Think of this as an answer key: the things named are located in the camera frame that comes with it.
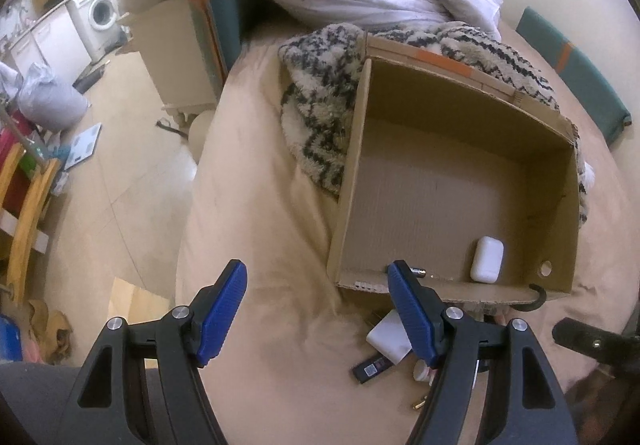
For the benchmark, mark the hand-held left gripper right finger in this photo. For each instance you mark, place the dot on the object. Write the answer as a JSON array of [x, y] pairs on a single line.
[[412, 310]]

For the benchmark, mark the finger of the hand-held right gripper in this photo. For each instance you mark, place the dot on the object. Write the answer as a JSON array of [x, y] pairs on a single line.
[[595, 344]]

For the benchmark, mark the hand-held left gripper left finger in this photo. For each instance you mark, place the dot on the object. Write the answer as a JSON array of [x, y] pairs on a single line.
[[222, 315]]

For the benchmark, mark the white plug charger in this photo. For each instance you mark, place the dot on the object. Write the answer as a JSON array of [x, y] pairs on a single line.
[[387, 337]]

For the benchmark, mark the cardboard box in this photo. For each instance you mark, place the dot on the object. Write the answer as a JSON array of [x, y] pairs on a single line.
[[440, 175]]

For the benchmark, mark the small metal cylinder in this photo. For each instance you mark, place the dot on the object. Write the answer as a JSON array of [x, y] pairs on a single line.
[[419, 270]]

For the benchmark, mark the small black flat device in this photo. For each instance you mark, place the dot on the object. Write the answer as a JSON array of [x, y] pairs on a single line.
[[369, 369]]

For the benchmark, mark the white earbuds case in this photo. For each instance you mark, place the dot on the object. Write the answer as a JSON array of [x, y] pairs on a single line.
[[486, 259]]

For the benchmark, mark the flat cardboard piece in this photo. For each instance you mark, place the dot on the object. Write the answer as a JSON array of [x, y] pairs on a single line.
[[132, 302]]

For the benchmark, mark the small brass piece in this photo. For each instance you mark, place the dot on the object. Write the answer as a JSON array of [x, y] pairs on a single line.
[[419, 405]]

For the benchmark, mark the beige bed sheet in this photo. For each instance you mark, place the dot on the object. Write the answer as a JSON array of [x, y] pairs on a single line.
[[260, 225]]

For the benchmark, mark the crumpled brown paper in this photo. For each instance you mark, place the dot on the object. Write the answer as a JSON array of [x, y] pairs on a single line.
[[50, 330]]

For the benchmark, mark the small black floor item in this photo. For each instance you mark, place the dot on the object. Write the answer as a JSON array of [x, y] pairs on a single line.
[[167, 125]]

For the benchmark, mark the grey clothing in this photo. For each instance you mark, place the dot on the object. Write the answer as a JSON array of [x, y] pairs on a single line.
[[35, 405]]

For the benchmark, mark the blue floor item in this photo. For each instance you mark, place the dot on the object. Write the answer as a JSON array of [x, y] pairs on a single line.
[[9, 340]]

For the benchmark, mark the yellow wooden chair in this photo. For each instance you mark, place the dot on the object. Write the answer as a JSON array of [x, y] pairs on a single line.
[[30, 215]]

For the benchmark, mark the black and cream patterned blanket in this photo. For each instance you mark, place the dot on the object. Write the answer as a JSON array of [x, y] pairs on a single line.
[[315, 115]]

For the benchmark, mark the white bathroom scale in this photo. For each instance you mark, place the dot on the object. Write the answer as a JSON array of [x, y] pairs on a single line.
[[82, 145]]

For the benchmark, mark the black floor mat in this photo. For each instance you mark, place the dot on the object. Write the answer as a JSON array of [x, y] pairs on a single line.
[[89, 77]]

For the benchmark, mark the teal cushion orange stripe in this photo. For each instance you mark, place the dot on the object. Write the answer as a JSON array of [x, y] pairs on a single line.
[[570, 70], [225, 5]]

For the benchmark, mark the white stuffed bag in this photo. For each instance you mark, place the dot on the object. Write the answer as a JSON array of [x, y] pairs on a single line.
[[50, 100]]

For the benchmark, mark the white kitchen cabinet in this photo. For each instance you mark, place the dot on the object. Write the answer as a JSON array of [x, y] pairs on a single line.
[[50, 45]]

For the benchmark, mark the white washing machine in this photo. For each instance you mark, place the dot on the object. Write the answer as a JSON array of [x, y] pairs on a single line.
[[97, 15]]

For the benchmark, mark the beige wooden bed frame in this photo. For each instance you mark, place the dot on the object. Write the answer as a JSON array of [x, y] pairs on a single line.
[[170, 55]]

